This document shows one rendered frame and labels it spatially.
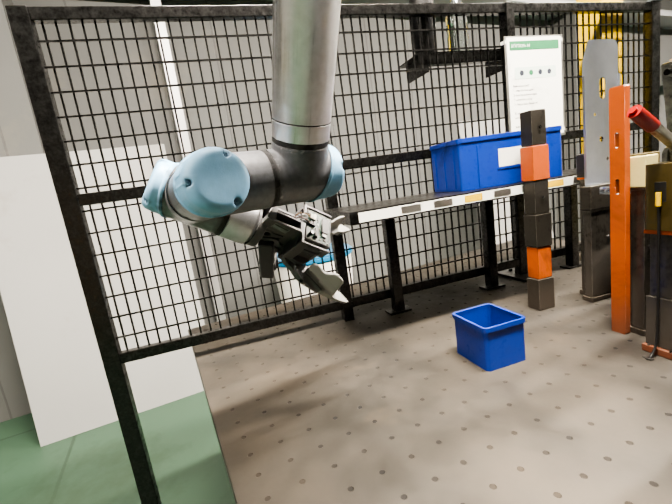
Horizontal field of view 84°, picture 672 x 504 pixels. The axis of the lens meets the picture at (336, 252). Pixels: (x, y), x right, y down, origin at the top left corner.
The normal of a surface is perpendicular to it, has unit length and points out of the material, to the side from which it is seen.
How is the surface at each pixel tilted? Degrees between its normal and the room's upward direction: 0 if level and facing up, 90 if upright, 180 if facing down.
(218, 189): 85
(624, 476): 0
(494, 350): 90
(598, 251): 90
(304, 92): 112
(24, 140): 90
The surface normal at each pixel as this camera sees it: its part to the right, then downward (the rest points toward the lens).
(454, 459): -0.14, -0.97
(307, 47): 0.12, 0.53
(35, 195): 0.41, -0.03
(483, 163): 0.21, 0.14
